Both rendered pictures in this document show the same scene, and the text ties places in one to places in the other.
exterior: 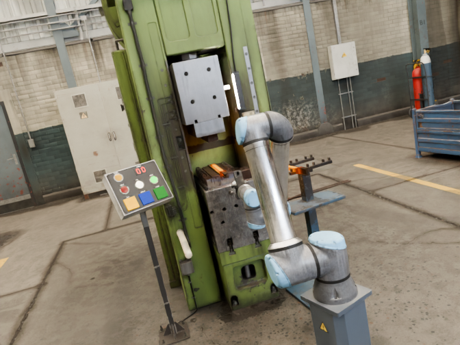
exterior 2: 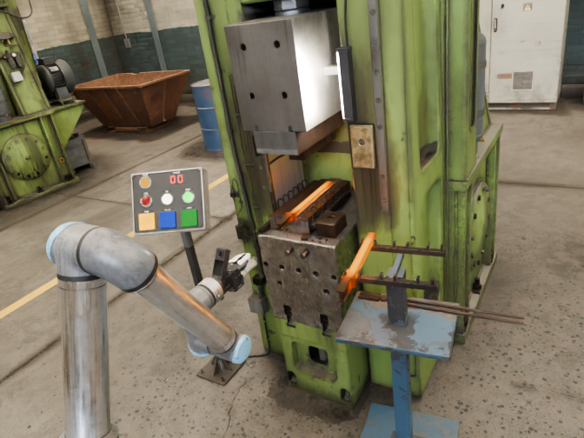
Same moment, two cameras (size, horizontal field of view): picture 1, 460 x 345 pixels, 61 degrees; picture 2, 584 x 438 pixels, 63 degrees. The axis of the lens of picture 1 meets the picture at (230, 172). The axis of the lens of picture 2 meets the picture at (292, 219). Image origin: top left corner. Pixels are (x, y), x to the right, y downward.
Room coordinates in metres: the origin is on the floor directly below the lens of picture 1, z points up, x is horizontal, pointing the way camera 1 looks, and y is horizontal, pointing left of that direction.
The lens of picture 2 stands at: (1.35, -1.27, 1.86)
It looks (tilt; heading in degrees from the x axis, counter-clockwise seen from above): 26 degrees down; 46
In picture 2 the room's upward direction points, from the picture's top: 9 degrees counter-clockwise
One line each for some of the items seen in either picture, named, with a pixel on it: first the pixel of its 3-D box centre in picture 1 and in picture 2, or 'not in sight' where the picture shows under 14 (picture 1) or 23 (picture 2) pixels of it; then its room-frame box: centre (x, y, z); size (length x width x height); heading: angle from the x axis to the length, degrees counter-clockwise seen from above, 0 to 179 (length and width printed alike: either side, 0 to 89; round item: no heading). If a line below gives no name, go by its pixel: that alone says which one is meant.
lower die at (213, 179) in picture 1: (214, 174); (311, 202); (2.82, 0.11, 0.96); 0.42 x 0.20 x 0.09; 11
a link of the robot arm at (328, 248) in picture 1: (326, 254); not in sight; (1.55, -0.33, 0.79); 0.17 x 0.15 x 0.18; 101
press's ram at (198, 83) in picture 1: (202, 90); (301, 67); (2.83, 0.07, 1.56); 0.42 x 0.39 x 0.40; 11
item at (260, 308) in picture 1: (248, 306); (309, 393); (2.57, 0.06, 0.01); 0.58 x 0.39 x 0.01; 101
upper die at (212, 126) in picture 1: (204, 126); (301, 127); (2.82, 0.11, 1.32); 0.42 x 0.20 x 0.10; 11
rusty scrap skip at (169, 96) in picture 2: not in sight; (134, 103); (5.57, 6.64, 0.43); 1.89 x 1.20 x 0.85; 101
